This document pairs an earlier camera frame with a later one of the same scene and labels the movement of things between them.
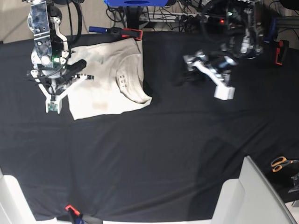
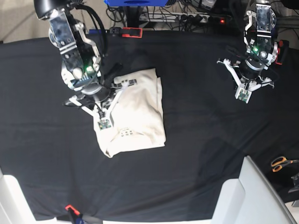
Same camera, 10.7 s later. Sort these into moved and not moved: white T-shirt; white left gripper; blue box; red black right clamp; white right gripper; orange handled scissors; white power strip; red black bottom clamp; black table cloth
Moved: white T-shirt; white right gripper; white left gripper
Not moved: white power strip; red black bottom clamp; blue box; red black right clamp; black table cloth; orange handled scissors
